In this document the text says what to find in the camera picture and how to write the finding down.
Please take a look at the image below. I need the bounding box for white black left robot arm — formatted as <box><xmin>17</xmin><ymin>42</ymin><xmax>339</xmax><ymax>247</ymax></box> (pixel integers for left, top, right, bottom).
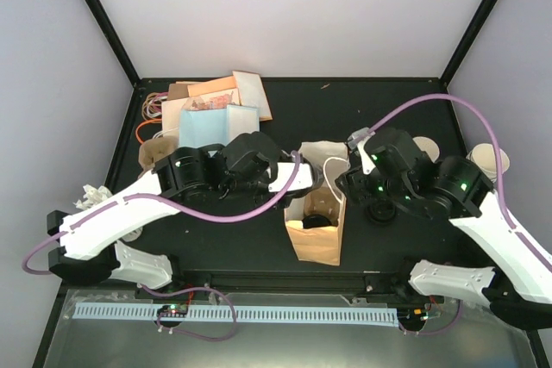
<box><xmin>48</xmin><ymin>132</ymin><xmax>321</xmax><ymax>298</ymax></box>

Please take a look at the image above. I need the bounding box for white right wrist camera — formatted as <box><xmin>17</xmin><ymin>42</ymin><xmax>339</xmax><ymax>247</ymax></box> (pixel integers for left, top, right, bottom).
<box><xmin>347</xmin><ymin>128</ymin><xmax>375</xmax><ymax>175</ymax></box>

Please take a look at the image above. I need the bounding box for brown white flat paper bag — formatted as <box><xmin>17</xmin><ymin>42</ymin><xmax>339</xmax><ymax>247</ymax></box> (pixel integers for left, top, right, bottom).
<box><xmin>233</xmin><ymin>71</ymin><xmax>273</xmax><ymax>122</ymax></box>

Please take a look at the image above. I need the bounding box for brown paper takeout bag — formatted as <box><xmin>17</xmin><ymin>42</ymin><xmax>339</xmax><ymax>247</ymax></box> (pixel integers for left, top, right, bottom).
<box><xmin>284</xmin><ymin>140</ymin><xmax>350</xmax><ymax>266</ymax></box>

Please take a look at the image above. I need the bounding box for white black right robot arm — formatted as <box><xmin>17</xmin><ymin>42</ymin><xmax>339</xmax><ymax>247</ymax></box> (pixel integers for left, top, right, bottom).
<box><xmin>336</xmin><ymin>128</ymin><xmax>551</xmax><ymax>331</ymax></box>

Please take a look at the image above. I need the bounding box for black plastic cup lid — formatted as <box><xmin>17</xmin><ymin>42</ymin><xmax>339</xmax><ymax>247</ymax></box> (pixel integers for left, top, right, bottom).
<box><xmin>302</xmin><ymin>214</ymin><xmax>333</xmax><ymax>229</ymax></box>

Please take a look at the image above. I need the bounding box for tall white cup stack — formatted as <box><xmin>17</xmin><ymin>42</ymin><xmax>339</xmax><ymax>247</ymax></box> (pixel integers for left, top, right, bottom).
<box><xmin>467</xmin><ymin>143</ymin><xmax>498</xmax><ymax>183</ymax></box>

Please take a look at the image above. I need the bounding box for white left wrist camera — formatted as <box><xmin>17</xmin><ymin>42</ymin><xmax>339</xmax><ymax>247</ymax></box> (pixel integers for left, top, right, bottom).
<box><xmin>267</xmin><ymin>162</ymin><xmax>321</xmax><ymax>193</ymax></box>

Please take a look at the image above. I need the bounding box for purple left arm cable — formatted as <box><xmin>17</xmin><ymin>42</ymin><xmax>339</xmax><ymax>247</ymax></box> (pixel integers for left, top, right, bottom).
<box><xmin>21</xmin><ymin>150</ymin><xmax>303</xmax><ymax>341</ymax></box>

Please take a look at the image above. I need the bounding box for short white cup stack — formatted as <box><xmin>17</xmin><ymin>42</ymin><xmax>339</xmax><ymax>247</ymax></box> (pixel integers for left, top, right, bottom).
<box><xmin>413</xmin><ymin>136</ymin><xmax>440</xmax><ymax>162</ymax></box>

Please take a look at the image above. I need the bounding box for stack of black lids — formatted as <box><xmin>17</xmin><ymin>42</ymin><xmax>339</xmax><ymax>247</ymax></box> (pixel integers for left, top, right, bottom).
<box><xmin>364</xmin><ymin>200</ymin><xmax>397</xmax><ymax>226</ymax></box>

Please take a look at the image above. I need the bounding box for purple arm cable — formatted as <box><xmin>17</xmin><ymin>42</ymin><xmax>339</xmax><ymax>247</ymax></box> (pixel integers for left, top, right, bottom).
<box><xmin>21</xmin><ymin>150</ymin><xmax>303</xmax><ymax>341</ymax></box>
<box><xmin>348</xmin><ymin>94</ymin><xmax>552</xmax><ymax>337</ymax></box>

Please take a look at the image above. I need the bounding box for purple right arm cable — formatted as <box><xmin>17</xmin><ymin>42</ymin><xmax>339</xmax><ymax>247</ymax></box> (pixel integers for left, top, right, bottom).
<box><xmin>348</xmin><ymin>94</ymin><xmax>552</xmax><ymax>337</ymax></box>

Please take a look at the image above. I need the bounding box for black enclosure frame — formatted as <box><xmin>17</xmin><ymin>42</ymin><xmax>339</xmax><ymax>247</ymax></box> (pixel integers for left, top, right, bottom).
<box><xmin>29</xmin><ymin>0</ymin><xmax>552</xmax><ymax>368</ymax></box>

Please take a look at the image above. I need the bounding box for light blue cable duct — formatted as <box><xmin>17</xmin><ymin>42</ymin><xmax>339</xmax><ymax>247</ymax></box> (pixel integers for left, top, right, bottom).
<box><xmin>72</xmin><ymin>303</ymin><xmax>399</xmax><ymax>327</ymax></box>

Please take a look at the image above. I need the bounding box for bundle of bag handles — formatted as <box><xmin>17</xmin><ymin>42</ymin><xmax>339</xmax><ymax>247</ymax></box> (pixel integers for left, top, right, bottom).
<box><xmin>135</xmin><ymin>91</ymin><xmax>168</xmax><ymax>144</ymax></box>

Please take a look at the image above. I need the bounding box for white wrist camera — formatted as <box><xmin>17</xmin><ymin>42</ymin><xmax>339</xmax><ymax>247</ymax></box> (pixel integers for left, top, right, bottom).
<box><xmin>347</xmin><ymin>128</ymin><xmax>375</xmax><ymax>175</ymax></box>
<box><xmin>267</xmin><ymin>162</ymin><xmax>321</xmax><ymax>193</ymax></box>

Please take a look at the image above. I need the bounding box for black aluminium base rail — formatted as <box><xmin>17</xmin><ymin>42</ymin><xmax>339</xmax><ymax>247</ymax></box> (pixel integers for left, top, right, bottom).
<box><xmin>158</xmin><ymin>258</ymin><xmax>421</xmax><ymax>302</ymax></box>

